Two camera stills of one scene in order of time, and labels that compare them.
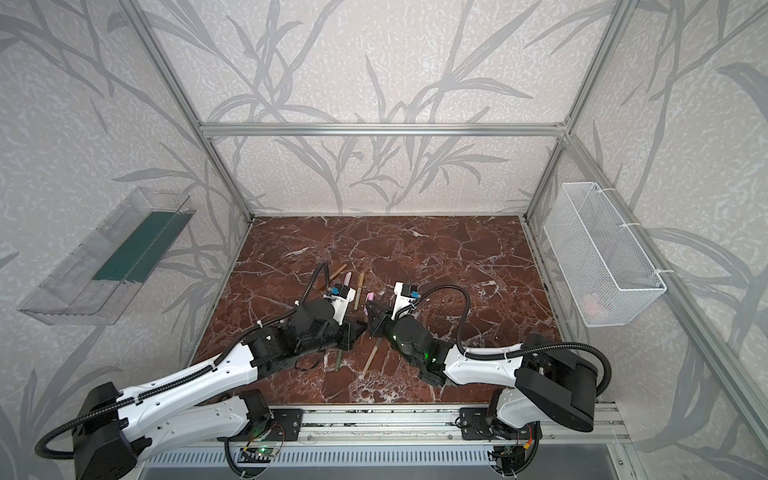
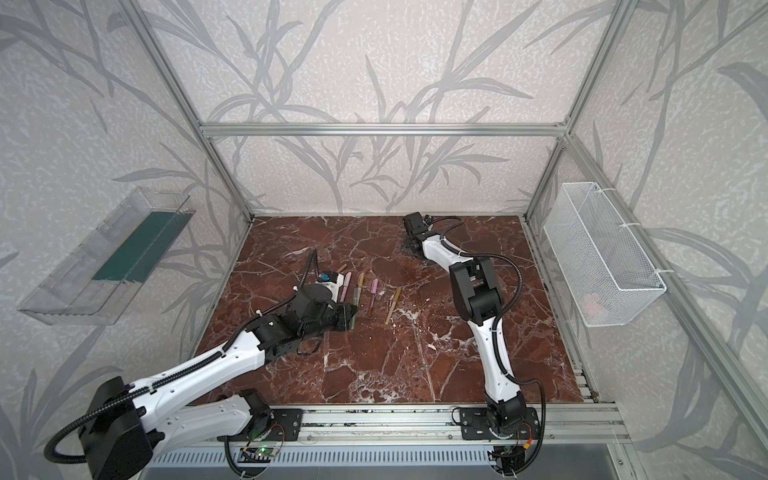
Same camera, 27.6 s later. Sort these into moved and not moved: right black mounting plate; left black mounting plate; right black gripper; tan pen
Moved: right black gripper
Not moved: tan pen; right black mounting plate; left black mounting plate
